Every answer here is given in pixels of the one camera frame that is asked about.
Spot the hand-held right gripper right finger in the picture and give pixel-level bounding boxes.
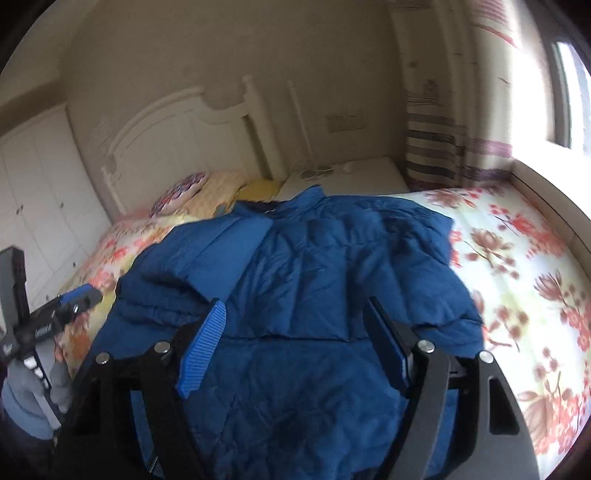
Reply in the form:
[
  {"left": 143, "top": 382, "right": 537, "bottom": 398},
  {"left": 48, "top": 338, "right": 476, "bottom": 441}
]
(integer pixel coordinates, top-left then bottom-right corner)
[{"left": 362, "top": 295, "right": 541, "bottom": 480}]

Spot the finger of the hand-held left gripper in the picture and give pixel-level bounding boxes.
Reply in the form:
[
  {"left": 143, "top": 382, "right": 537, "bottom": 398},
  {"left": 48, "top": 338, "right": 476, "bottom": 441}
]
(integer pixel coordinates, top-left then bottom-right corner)
[{"left": 58, "top": 284, "right": 103, "bottom": 324}]

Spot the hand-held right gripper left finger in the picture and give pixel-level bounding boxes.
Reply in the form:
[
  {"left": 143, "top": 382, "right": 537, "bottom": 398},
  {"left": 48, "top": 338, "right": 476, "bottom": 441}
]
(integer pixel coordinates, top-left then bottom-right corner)
[{"left": 55, "top": 299, "right": 227, "bottom": 480}]

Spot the blue quilted jacket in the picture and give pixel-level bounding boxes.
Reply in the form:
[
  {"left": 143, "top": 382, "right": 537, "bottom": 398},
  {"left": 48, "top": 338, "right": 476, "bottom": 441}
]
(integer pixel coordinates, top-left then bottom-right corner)
[{"left": 95, "top": 185, "right": 485, "bottom": 480}]

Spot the person's left forearm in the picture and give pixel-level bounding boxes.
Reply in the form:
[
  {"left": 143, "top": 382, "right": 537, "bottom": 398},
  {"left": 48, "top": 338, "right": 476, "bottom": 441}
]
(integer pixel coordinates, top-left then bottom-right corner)
[{"left": 0, "top": 415, "right": 61, "bottom": 480}]

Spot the person's left hand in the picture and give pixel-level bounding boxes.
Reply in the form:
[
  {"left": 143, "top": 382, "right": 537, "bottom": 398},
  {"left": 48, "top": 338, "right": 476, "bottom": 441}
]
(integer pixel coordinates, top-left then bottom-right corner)
[{"left": 0, "top": 355, "right": 72, "bottom": 439}]

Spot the white wardrobe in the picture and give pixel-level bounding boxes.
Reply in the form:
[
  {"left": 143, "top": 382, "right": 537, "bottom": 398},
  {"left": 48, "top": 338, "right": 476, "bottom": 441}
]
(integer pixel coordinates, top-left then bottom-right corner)
[{"left": 0, "top": 104, "right": 112, "bottom": 301}]

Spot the round patterned cushion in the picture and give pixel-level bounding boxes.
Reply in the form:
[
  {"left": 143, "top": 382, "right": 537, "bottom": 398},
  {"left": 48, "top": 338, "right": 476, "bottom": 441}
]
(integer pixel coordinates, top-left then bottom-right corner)
[{"left": 150, "top": 172, "right": 208, "bottom": 217}]

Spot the floral bed quilt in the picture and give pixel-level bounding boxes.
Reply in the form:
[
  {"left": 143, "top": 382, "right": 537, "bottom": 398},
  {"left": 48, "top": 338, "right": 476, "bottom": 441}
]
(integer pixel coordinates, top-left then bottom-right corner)
[{"left": 55, "top": 185, "right": 591, "bottom": 480}]

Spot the yellow floral pillow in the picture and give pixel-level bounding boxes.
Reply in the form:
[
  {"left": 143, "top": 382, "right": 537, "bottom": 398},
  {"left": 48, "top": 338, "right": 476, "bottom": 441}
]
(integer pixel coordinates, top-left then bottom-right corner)
[{"left": 185, "top": 170, "right": 250, "bottom": 219}]

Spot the plain yellow cushion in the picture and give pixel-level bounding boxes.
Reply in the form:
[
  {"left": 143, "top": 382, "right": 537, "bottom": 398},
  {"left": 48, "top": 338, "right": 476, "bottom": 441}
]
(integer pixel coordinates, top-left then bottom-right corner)
[{"left": 235, "top": 179, "right": 283, "bottom": 203}]

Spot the white nightstand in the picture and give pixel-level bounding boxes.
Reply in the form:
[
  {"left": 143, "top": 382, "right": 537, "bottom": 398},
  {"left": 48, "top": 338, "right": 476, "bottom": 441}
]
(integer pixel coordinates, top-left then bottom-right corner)
[{"left": 276, "top": 156, "right": 411, "bottom": 201}]

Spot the white wooden headboard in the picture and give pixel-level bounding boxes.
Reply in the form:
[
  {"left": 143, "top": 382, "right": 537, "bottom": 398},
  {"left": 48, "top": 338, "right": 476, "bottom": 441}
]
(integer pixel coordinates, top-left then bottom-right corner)
[{"left": 100, "top": 76, "right": 315, "bottom": 217}]

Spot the striped patterned curtain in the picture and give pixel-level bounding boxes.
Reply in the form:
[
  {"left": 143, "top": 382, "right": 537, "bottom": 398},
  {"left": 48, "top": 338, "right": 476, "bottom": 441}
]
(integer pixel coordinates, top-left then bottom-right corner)
[{"left": 388, "top": 0, "right": 555, "bottom": 190}]

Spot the window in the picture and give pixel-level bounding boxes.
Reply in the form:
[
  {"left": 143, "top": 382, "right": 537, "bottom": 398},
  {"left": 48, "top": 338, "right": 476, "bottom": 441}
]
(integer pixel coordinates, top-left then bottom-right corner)
[{"left": 549, "top": 39, "right": 591, "bottom": 154}]

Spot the wall socket panel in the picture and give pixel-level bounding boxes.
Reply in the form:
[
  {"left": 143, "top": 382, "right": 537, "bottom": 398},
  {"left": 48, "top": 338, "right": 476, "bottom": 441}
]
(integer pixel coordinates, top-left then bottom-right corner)
[{"left": 325, "top": 111, "right": 368, "bottom": 136}]

